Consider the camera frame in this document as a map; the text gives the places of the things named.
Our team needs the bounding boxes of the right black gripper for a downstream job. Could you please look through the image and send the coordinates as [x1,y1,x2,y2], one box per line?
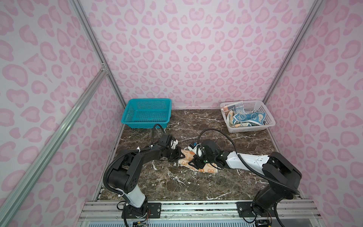
[186,149,216,170]

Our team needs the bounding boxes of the orange bunny towel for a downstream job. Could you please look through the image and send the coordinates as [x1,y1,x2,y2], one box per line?
[178,149,218,174]

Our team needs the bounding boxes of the corner aluminium post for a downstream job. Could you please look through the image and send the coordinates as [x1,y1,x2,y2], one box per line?
[263,0,325,105]
[69,0,126,108]

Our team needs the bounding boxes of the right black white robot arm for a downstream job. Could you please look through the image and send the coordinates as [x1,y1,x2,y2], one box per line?
[187,140,302,216]

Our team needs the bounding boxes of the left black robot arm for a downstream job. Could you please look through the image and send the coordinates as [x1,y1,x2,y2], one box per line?
[103,133,183,209]

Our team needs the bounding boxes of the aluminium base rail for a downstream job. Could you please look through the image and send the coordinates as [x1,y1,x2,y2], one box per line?
[77,199,325,227]

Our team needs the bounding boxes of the teal plastic basket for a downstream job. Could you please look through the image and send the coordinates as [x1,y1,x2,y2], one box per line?
[122,98,172,129]

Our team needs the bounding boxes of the left corner aluminium post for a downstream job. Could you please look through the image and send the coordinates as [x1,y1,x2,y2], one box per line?
[69,0,126,108]

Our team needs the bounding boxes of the grey patterned towel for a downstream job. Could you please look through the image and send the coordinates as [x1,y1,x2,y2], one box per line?
[221,101,246,119]

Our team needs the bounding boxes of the right corner aluminium post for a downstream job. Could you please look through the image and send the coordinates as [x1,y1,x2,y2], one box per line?
[263,0,325,105]

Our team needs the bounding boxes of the right black corrugated cable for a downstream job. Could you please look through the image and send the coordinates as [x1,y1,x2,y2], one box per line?
[197,128,298,194]

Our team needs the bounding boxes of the diagonal aluminium frame bar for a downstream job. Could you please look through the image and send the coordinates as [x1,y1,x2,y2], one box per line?
[1,69,109,227]

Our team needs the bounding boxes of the white plastic basket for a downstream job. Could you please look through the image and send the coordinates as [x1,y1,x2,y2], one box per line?
[220,100,276,133]

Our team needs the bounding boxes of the teal bunny towel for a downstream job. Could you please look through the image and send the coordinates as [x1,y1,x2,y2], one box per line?
[227,111,266,128]

